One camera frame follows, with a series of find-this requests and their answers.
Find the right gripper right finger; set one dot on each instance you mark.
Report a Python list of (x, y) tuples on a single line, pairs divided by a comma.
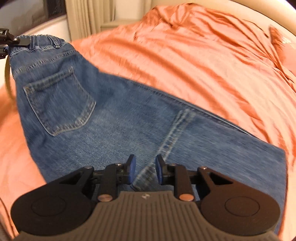
[(165, 172)]

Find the tan woven belt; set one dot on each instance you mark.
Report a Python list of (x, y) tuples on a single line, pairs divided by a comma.
[(7, 77)]

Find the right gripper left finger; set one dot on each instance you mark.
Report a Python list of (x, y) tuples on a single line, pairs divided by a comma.
[(125, 172)]

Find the beige nightstand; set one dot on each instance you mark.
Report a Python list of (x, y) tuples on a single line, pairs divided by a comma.
[(115, 24)]

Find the blue denim jeans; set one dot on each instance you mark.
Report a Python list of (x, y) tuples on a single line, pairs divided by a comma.
[(80, 122)]

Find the orange duvet cover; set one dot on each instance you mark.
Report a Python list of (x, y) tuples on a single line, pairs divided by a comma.
[(211, 59)]

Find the beige upholstered headboard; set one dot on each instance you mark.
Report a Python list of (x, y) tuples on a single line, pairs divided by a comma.
[(262, 13)]

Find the dark window frame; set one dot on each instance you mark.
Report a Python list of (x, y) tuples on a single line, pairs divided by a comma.
[(19, 16)]

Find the beige curtain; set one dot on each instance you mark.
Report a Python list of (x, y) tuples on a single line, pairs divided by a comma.
[(86, 17)]

